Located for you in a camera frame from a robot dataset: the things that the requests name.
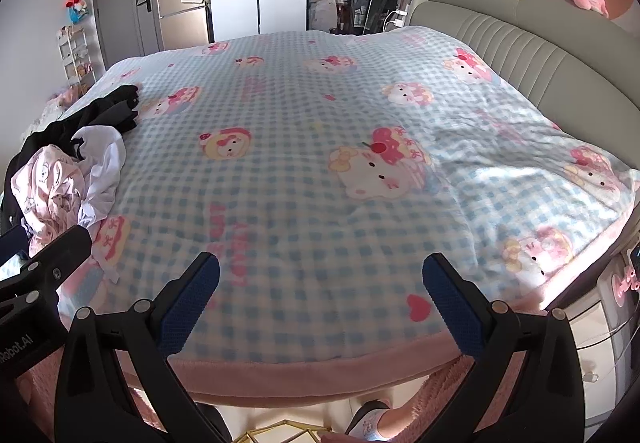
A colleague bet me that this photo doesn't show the pink cartoon print pants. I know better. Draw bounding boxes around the pink cartoon print pants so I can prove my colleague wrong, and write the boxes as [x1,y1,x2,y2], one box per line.
[11,146,101,244]

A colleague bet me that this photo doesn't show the person's pink fuzzy robe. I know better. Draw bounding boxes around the person's pink fuzzy robe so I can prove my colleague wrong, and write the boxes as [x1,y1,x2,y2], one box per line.
[387,355,481,443]

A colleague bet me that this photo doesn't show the champagne refrigerator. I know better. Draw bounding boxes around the champagne refrigerator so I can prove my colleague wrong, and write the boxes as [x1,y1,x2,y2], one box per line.
[156,0,216,51]

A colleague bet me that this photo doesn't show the gold wire basket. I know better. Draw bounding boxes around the gold wire basket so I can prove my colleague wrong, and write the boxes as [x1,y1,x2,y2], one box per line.
[230,418,346,443]

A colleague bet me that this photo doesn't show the floral printed cloth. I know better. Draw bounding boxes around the floral printed cloth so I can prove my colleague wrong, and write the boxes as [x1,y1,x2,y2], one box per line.
[20,88,83,144]

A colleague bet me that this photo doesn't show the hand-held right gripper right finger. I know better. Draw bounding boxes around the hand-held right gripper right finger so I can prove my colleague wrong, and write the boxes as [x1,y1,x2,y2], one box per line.
[421,253,586,443]

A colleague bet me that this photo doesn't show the white garment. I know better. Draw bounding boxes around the white garment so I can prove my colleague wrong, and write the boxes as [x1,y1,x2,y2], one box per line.
[70,124,127,229]

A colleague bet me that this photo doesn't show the white shelf rack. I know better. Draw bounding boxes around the white shelf rack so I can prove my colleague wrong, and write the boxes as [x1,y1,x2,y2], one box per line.
[56,26,96,89]

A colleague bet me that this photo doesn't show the person's left forearm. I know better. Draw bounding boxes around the person's left forearm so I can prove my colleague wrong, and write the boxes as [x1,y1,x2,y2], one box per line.
[15,355,68,426]

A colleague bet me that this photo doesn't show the checkered cartoon print blanket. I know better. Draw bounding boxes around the checkered cartoon print blanket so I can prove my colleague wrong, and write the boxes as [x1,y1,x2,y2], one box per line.
[15,26,637,406]

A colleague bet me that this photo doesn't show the red and blue wall plush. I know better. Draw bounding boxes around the red and blue wall plush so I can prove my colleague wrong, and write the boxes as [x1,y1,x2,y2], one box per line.
[64,0,92,25]

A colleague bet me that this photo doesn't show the white charger with cable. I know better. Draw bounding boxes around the white charger with cable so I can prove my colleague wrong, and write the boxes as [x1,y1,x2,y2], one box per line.
[385,8,412,30]

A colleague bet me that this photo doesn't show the grey padded headboard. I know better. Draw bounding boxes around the grey padded headboard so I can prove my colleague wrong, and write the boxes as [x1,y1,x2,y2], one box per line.
[407,0,640,204]

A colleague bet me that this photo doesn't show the black garment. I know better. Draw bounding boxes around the black garment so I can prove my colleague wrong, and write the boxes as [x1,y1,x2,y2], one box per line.
[0,84,141,234]

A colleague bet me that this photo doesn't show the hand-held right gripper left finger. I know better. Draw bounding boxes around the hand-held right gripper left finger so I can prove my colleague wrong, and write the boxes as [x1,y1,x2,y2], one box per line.
[54,251,233,443]

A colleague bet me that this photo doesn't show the white nightstand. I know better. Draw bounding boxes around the white nightstand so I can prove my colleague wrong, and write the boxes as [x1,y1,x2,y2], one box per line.
[547,243,640,429]

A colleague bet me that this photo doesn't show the person's slipper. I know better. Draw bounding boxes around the person's slipper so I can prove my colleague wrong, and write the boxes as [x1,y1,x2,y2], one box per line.
[345,400,391,441]

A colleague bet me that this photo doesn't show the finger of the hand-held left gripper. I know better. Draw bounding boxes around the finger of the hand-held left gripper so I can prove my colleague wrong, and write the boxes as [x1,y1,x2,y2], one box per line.
[0,224,93,319]
[0,224,27,266]

